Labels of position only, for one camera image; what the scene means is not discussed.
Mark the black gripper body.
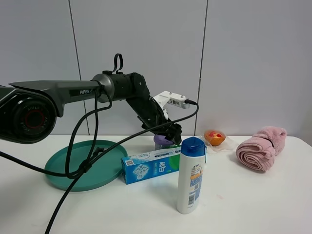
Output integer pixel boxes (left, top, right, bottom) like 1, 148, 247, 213
136, 108, 182, 137

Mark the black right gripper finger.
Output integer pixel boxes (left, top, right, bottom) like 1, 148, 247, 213
157, 134, 172, 143

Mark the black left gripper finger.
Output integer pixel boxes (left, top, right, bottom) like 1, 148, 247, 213
168, 129, 182, 145

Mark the purple lidded air freshener jar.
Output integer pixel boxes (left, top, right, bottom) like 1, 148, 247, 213
154, 135, 180, 150

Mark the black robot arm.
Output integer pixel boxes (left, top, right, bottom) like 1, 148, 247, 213
0, 73, 182, 145

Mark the white blue-capped shampoo bottle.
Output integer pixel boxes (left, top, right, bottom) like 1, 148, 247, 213
176, 136, 206, 214

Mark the orange soap in clear wrapper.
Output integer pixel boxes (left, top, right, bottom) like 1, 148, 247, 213
199, 129, 238, 153

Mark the blue green toothpaste box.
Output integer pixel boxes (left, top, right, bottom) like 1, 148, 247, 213
121, 146, 181, 184

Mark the green round plastic tray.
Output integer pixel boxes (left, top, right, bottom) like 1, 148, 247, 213
44, 140, 128, 192

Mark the rolled pink towel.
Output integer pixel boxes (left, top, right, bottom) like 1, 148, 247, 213
236, 126, 287, 172

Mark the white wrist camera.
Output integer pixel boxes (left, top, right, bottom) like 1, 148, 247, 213
153, 91, 190, 119

